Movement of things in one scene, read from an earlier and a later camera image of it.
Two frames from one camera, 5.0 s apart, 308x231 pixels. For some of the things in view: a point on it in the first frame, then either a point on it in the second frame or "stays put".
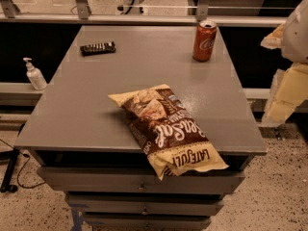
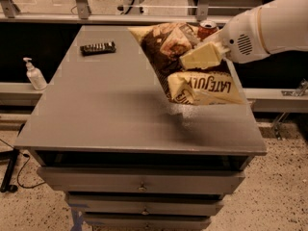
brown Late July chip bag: (170, 137) → (203, 86)
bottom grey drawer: (145, 221) stays put
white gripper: (297, 36) → (243, 38)
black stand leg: (12, 156) stays put
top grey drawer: (141, 181) stays put
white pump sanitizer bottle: (35, 75) stays put
